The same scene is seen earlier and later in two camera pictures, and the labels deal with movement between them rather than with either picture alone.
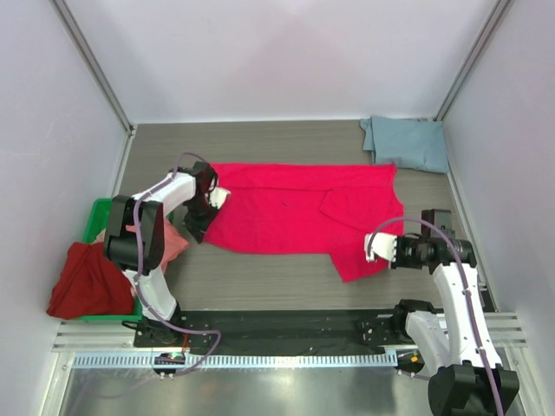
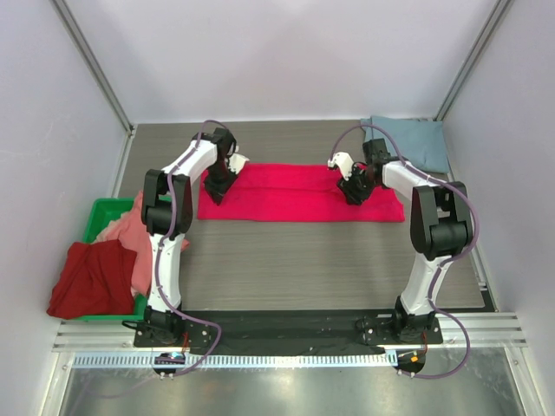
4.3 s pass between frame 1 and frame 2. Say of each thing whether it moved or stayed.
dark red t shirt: stayed
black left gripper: moved
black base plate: stayed
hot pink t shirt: moved
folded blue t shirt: stayed
